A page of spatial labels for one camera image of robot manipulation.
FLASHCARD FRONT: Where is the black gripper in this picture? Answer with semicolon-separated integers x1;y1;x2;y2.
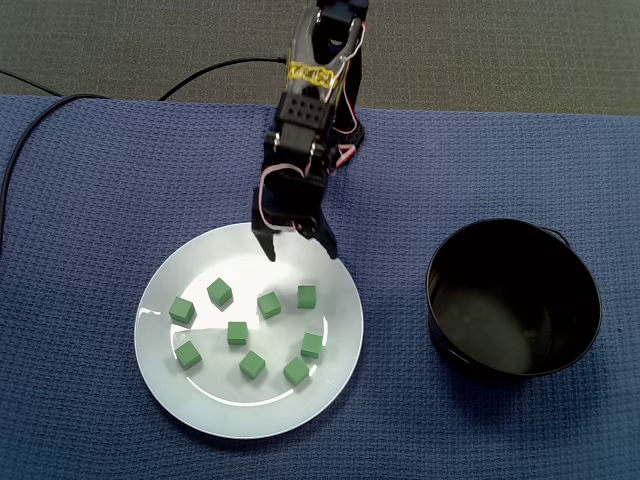
251;167;340;263

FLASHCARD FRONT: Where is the white round plate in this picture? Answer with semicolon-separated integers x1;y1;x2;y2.
133;222;365;440

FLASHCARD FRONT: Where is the black bucket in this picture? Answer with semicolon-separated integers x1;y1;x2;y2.
425;218;603;379

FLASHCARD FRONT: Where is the blue waffle cloth mat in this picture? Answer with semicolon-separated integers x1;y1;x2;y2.
0;94;640;480

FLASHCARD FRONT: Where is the white servo wire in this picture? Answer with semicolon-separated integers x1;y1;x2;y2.
258;164;307;235

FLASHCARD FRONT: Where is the thick black cable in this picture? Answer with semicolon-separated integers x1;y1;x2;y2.
0;93;109;251

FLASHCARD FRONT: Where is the thin black cable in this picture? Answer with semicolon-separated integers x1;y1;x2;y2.
0;68;64;97

